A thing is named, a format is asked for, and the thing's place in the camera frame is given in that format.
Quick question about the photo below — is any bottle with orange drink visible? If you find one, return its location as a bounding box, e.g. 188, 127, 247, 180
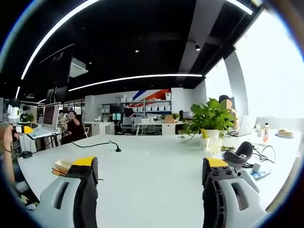
262, 122, 271, 143

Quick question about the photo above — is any black cable bundle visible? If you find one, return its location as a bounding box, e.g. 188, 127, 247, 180
247, 144, 276, 167

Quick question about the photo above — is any silver laptop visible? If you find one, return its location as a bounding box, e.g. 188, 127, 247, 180
227, 115, 258, 137

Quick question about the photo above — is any yellow and blue book stack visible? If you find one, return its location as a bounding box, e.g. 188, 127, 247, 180
275, 129, 295, 139

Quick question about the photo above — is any orange wooden utensil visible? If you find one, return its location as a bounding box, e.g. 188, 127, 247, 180
51, 167, 69, 177

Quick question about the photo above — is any yellow and white cup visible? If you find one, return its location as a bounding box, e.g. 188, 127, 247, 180
199, 128, 210, 151

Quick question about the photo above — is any computer monitor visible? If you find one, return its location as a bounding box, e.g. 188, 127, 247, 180
42, 102, 62, 133

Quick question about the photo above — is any white plant pot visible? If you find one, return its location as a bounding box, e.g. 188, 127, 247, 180
203, 129, 224, 154

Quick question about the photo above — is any green potted plant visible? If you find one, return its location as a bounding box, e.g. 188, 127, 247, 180
178, 97, 243, 143

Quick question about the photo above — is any black and grey headset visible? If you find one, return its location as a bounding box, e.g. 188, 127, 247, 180
223, 141, 254, 169

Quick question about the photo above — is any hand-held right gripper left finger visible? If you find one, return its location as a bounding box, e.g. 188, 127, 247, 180
36, 156, 99, 228

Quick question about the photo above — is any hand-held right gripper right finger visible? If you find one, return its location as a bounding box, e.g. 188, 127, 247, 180
201, 156, 267, 228

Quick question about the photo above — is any shelf with white boxes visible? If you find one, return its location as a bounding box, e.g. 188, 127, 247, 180
101, 93, 172, 119

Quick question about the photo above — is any blue and white packet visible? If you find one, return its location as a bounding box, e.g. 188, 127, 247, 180
249, 169, 272, 180

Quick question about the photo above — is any ceiling air conditioner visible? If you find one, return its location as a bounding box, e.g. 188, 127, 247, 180
68, 57, 89, 78

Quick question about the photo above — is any black gooseneck microphone cable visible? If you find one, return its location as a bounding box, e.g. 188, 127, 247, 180
70, 141, 122, 153

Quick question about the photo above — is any person's left hand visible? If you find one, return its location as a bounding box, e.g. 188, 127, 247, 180
3, 124, 20, 152

